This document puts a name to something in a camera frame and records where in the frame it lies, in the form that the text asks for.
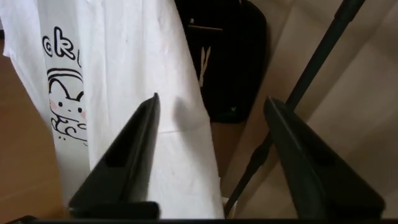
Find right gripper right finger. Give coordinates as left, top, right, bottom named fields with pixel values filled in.
left=262, top=96, right=387, bottom=220

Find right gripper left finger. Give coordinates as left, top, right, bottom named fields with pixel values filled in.
left=68, top=91, right=162, bottom=219

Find white printed T-shirt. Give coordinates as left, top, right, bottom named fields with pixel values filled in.
left=0, top=0, right=225, bottom=220

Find black shorts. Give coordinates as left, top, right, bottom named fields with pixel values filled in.
left=174, top=0, right=268, bottom=124

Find pink clothes hanger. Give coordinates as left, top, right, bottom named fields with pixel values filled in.
left=186, top=24, right=224, bottom=32

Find black clothes rack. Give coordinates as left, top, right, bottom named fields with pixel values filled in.
left=223, top=0, right=366, bottom=217

